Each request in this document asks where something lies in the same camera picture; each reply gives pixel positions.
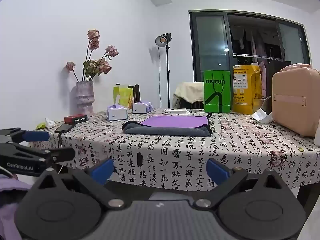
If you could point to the white paper slip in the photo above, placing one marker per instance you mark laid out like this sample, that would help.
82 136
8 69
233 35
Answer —
261 116

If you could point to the hanging clothes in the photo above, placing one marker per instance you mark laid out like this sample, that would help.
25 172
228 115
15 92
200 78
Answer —
250 42

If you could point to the flat white box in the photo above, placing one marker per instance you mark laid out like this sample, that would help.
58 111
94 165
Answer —
175 111

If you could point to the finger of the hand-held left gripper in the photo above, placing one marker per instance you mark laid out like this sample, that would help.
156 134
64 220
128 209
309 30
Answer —
60 154
36 136

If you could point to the green paper bag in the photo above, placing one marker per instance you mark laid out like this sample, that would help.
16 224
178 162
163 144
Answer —
217 92

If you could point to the pale pink ceramic vase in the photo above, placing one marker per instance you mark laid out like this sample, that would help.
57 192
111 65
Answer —
84 100

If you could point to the person's purple clothing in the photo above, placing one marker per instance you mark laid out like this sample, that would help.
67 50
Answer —
11 205

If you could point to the purple and grey towel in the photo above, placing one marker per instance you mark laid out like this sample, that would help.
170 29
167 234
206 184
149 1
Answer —
172 125

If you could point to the calligraphy printed tablecloth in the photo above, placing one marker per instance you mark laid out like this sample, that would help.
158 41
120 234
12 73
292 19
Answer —
175 152

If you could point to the black phone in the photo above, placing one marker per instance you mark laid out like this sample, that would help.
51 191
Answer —
63 128

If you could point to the yellow paper bag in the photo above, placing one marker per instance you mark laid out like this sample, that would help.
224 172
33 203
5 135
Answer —
243 90

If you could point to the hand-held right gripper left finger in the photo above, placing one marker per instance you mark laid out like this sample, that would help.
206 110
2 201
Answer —
103 171

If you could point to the dark framed window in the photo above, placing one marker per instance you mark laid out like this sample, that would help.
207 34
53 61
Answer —
212 47

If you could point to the studio lamp on stand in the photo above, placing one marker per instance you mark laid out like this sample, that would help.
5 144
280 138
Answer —
163 40

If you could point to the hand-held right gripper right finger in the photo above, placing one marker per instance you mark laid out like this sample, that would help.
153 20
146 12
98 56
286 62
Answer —
217 171

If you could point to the crumpled white tissue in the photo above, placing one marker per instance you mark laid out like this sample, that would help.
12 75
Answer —
50 122

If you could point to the red black box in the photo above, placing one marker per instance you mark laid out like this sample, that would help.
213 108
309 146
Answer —
75 119

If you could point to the chair with cream cloth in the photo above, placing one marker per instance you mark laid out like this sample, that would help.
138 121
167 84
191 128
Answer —
187 92

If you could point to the yellow green packet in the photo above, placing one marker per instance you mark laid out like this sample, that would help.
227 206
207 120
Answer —
123 95

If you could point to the pink suitcase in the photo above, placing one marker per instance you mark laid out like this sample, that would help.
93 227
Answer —
297 100

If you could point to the black paper bag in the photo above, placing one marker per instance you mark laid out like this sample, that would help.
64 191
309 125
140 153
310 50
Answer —
272 77

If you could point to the purple white tissue box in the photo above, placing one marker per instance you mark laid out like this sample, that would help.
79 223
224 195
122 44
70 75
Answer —
117 112
142 107

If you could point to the green wrapper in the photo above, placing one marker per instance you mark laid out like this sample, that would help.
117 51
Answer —
41 125

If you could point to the dried pink roses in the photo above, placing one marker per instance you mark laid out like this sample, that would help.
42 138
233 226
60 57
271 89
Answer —
96 66

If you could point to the dark wooden chair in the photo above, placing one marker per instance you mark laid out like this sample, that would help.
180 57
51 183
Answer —
137 92

